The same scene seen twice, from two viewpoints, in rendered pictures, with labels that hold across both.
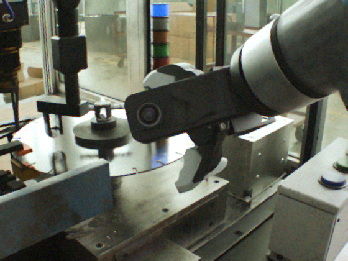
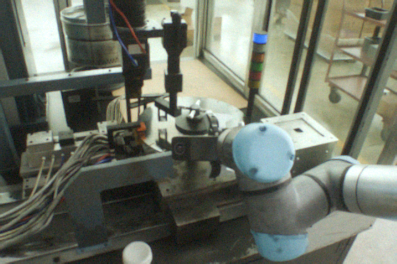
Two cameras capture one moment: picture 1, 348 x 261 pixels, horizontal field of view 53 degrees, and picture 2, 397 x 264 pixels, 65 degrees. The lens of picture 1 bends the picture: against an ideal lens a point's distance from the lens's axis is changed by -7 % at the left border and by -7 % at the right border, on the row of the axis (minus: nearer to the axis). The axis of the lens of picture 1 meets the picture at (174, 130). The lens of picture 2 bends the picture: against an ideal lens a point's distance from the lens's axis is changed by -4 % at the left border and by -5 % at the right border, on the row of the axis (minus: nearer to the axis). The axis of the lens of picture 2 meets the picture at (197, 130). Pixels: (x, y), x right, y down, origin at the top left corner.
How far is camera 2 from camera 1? 34 cm
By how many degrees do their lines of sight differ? 23
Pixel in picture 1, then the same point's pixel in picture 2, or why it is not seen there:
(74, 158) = (167, 138)
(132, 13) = (256, 19)
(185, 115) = (195, 154)
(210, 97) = (208, 149)
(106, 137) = (191, 128)
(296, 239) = not seen: hidden behind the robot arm
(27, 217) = (124, 173)
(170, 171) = not seen: hidden behind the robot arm
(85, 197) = (157, 168)
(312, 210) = not seen: hidden behind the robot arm
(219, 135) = (216, 163)
